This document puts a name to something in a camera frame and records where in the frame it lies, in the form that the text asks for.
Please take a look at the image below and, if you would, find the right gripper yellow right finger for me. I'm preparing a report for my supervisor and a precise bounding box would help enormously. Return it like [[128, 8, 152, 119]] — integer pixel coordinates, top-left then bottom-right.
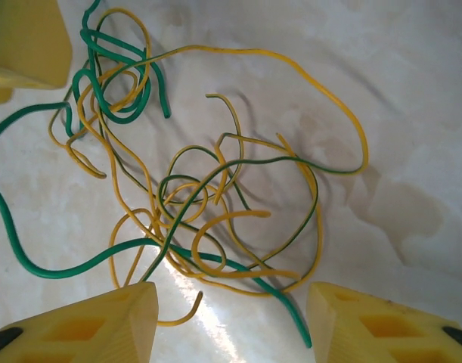
[[307, 281, 462, 363]]

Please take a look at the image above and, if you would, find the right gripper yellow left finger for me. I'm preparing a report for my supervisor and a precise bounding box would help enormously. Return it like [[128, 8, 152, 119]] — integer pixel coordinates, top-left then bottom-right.
[[0, 281, 159, 363]]

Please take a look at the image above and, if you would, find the yellow-green striped wire tangle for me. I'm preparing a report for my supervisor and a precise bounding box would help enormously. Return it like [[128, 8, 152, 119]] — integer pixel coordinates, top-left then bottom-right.
[[66, 7, 325, 327]]

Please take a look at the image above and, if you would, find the thin yellow cable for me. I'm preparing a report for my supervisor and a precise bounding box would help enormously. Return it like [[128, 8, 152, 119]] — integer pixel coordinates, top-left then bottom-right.
[[48, 109, 107, 179]]

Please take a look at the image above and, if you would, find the green cable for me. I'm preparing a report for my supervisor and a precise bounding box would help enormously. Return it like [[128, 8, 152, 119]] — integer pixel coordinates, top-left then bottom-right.
[[66, 0, 172, 137], [0, 101, 314, 349]]

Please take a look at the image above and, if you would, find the thin yellow-green striped cable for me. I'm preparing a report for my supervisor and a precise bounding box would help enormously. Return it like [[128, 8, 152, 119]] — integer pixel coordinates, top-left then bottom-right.
[[206, 93, 245, 205], [98, 45, 370, 284], [158, 132, 321, 271]]

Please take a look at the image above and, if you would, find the thick yellow cable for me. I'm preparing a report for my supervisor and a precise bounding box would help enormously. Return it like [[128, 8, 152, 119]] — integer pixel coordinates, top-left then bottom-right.
[[191, 209, 302, 279]]

